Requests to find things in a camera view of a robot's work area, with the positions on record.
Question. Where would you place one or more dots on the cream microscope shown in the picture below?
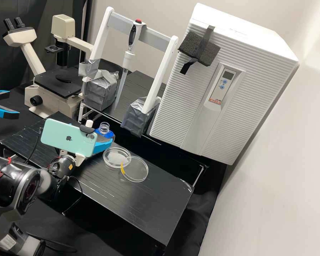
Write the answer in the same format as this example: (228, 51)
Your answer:
(29, 93)

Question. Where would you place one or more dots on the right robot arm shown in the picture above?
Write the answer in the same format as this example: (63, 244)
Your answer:
(16, 184)

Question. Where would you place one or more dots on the grey taped block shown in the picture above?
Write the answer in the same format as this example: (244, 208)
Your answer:
(98, 90)
(136, 117)

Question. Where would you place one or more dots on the pipette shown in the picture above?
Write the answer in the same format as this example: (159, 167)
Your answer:
(133, 32)

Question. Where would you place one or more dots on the white incubator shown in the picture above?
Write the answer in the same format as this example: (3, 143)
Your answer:
(242, 32)

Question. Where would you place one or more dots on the petri dish lid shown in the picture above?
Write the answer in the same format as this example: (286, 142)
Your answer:
(136, 170)

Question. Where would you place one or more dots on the petri dish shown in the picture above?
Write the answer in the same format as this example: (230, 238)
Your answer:
(114, 157)

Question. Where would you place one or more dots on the right wrist camera phone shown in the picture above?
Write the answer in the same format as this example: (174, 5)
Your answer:
(66, 136)

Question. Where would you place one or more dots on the white pipette stand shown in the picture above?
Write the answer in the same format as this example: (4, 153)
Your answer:
(160, 80)

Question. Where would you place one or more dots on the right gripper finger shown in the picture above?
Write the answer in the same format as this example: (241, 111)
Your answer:
(102, 145)

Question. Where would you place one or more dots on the blue bottle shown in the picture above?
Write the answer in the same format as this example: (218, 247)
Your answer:
(104, 128)

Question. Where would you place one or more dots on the incubator door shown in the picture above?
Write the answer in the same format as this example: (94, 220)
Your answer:
(181, 106)

